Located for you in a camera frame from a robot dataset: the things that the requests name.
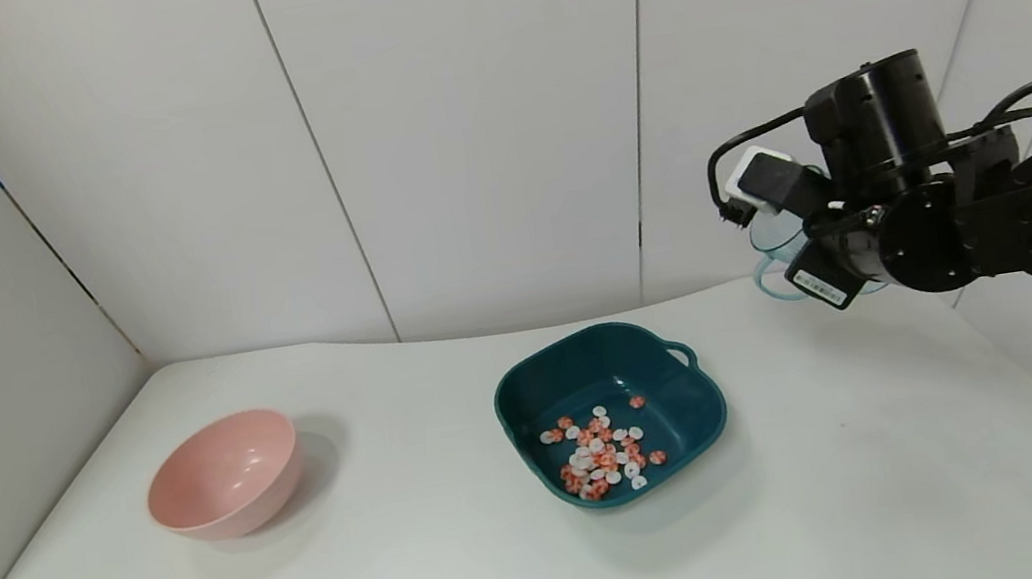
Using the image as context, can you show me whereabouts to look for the orange and white solid pieces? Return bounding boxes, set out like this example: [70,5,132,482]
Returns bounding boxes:
[536,393,673,509]

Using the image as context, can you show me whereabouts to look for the pink round bowl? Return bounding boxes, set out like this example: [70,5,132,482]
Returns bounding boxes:
[136,404,314,550]

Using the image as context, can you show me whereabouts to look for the black camera cable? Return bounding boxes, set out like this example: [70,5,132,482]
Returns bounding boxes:
[701,106,821,228]

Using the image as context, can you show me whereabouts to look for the translucent blue plastic cup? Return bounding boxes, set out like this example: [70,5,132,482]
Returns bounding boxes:
[745,197,886,309]

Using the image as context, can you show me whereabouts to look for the teal plastic basin with handles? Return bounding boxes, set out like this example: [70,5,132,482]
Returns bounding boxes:
[485,307,740,522]

